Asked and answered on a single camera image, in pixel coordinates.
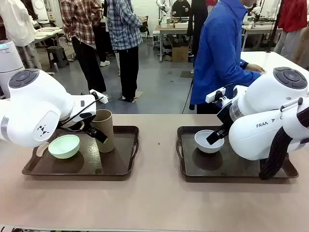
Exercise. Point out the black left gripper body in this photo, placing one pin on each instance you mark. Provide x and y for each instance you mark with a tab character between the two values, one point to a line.
90	129

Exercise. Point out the cluttered work table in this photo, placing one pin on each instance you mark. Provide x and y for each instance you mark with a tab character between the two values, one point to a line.
48	30

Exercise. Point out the person in blue plaid shirt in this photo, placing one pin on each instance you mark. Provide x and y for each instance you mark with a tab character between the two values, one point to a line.
123	24

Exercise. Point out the person in white shirt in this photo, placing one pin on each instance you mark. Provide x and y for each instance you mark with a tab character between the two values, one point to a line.
14	21

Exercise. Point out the person's left hand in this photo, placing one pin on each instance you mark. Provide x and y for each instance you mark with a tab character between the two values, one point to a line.
256	68

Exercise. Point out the grey work table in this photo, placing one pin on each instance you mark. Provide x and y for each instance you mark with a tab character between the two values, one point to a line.
169	29

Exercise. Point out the dark plastic stool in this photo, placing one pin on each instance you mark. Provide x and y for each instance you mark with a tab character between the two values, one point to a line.
58	49

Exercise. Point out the person in black clothes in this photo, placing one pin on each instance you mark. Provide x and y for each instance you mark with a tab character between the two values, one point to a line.
196	14

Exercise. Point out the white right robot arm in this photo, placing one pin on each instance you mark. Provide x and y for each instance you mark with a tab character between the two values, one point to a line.
260	116

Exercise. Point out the dark brown plastic tray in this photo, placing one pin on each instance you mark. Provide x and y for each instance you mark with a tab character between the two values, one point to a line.
231	169
116	166

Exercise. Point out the white table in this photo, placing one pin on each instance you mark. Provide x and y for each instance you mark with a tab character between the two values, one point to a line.
277	59

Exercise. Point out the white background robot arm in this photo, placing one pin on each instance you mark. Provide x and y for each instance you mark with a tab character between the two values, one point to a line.
162	7

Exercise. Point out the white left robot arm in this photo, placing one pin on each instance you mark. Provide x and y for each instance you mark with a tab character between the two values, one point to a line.
31	106

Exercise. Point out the person in red jacket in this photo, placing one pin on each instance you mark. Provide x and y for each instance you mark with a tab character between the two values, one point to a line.
292	14

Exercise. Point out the pale green bowl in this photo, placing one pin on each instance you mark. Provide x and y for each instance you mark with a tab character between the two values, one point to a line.
64	147

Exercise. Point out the white grey bowl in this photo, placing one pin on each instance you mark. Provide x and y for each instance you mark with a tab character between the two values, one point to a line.
205	147

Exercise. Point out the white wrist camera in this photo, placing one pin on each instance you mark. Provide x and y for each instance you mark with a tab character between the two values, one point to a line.
99	96
214	95

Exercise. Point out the white air purifier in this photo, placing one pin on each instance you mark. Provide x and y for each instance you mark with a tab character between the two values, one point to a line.
9	58

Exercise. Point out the brown cup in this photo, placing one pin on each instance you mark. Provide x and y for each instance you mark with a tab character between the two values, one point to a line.
106	123

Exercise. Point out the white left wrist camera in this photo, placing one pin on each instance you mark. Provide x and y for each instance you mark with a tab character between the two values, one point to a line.
99	96

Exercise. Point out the person in red plaid shirt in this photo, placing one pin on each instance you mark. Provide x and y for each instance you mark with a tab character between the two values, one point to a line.
77	19

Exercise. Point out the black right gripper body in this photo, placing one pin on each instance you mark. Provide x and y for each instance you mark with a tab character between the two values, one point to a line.
225	119

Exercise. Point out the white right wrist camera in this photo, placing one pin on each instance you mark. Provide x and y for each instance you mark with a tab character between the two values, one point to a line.
214	95

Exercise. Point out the small grey bottle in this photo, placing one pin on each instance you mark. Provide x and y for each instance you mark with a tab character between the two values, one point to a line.
56	68

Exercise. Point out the cardboard box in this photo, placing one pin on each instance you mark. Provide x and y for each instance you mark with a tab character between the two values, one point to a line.
179	54

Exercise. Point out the dark floor mat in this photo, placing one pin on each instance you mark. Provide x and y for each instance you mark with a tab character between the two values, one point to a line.
187	74

